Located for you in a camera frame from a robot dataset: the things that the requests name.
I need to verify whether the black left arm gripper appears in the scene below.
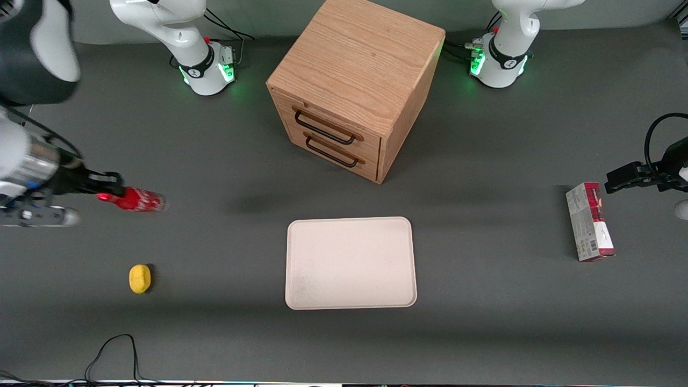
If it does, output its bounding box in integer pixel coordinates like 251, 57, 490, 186
604, 137, 688, 195

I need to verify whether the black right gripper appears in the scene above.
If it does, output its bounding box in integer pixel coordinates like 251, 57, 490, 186
47, 153, 126, 197

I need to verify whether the red coke bottle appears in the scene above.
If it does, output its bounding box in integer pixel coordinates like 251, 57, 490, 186
97, 186, 168, 213

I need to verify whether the white rectangular tray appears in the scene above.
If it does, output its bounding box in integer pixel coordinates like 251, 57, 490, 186
285, 216, 418, 311

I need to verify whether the red and white carton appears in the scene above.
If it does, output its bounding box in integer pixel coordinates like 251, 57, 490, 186
565, 182, 615, 263

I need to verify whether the yellow lemon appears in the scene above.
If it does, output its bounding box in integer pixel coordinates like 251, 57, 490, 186
128, 263, 153, 295

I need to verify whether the wooden drawer front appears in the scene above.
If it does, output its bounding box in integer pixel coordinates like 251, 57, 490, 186
281, 114, 383, 184
270, 88, 384, 160

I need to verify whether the wooden two-drawer cabinet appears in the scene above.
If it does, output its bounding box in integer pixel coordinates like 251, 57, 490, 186
266, 0, 447, 185

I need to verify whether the black looped gripper cable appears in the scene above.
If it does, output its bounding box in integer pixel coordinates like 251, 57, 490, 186
643, 112, 688, 175

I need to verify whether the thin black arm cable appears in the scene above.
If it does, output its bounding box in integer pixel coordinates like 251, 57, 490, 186
0, 102, 84, 160

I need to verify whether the black cable on table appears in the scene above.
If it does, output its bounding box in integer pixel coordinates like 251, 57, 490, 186
83, 333, 162, 385

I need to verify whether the black right arm base cable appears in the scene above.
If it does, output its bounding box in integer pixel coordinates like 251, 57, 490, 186
202, 8, 256, 68

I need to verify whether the black arm base cable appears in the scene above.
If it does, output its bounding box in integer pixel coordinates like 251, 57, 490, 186
444, 11, 504, 61
202, 8, 256, 68

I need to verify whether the black left arm base cable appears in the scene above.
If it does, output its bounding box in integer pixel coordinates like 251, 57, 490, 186
444, 11, 504, 61

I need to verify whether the black drawer handle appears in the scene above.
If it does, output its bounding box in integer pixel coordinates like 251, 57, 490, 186
293, 107, 358, 146
304, 135, 361, 168

